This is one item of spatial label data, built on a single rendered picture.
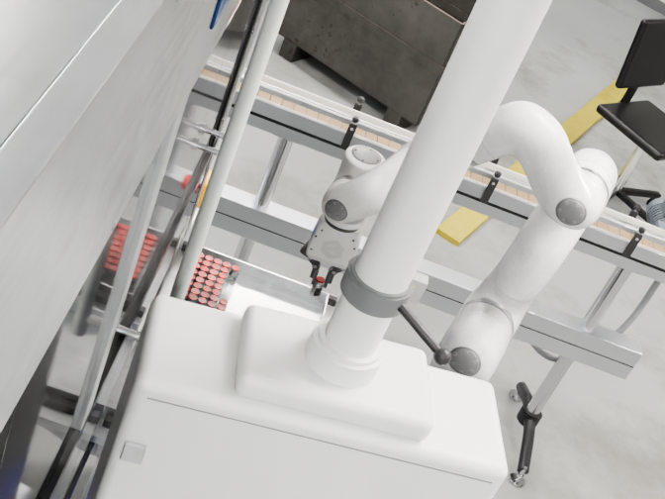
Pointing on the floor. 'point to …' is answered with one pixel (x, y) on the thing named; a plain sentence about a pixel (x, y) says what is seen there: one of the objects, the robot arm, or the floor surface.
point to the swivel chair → (650, 115)
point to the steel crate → (379, 46)
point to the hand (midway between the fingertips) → (322, 275)
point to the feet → (523, 433)
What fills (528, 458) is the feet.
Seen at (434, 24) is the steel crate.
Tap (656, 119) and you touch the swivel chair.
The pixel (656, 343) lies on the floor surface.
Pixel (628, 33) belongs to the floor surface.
